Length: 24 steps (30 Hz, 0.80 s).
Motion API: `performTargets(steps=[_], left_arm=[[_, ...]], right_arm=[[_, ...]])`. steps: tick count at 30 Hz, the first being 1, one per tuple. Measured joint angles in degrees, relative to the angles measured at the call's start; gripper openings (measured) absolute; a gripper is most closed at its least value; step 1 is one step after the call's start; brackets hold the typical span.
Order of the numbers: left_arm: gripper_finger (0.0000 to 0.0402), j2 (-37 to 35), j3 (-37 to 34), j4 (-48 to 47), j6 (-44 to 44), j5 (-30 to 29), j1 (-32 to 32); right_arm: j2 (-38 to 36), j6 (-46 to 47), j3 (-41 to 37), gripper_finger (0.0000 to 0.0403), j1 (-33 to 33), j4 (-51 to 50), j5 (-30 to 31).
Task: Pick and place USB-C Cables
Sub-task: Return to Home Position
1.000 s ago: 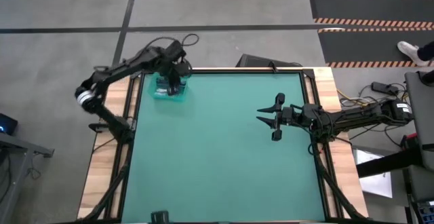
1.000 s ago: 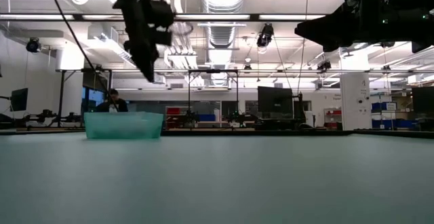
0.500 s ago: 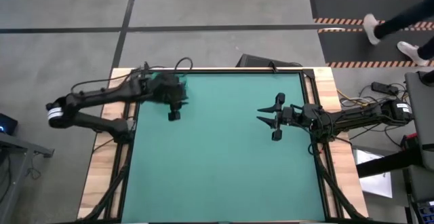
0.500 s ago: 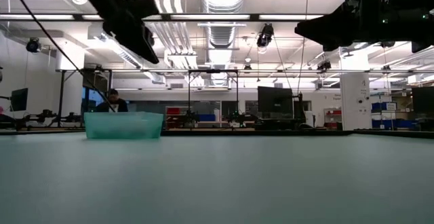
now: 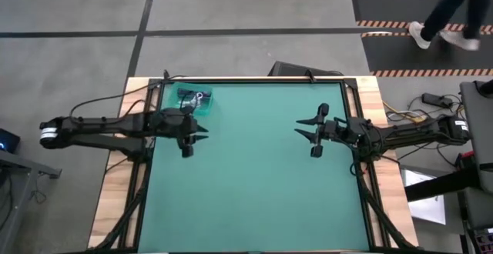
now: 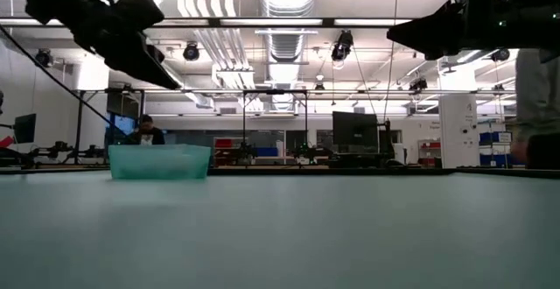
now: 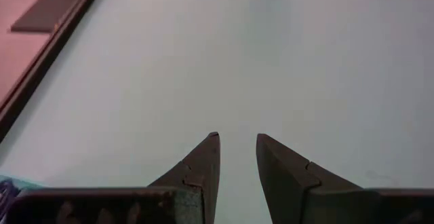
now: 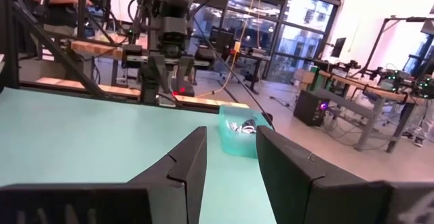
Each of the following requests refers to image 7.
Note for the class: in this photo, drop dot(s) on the teal table mat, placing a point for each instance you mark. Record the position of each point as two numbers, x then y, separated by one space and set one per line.
237 64

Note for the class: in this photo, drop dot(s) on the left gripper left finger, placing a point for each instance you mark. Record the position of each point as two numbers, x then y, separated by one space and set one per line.
203 169

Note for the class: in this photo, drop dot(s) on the teal translucent plastic bin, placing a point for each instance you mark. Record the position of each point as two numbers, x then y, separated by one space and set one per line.
20 183

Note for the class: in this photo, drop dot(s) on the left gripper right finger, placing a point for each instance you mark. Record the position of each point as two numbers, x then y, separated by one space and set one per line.
281 173

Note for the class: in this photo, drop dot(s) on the black aluminium table frame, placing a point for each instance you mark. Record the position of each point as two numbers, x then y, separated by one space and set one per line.
49 51

